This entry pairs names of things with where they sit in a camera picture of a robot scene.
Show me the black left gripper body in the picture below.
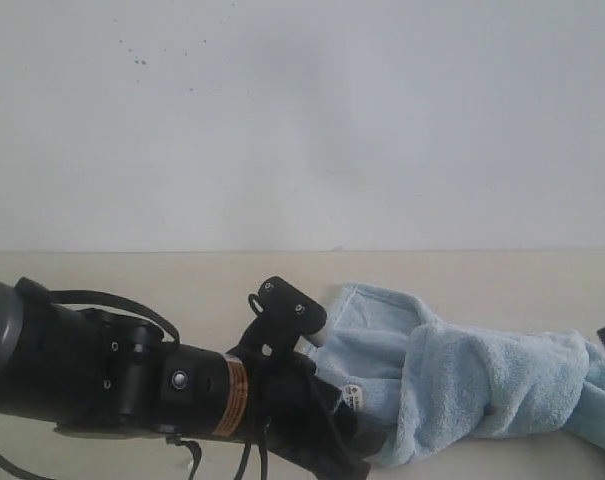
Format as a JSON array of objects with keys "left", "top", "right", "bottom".
[{"left": 247, "top": 354, "right": 371, "bottom": 479}]

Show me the light blue terry towel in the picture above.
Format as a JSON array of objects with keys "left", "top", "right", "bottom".
[{"left": 304, "top": 283, "right": 605, "bottom": 467}]

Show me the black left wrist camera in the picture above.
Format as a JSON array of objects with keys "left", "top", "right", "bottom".
[{"left": 243, "top": 276, "right": 328, "bottom": 355}]

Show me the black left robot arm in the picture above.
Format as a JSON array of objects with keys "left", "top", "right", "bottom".
[{"left": 0, "top": 276, "right": 380, "bottom": 479}]

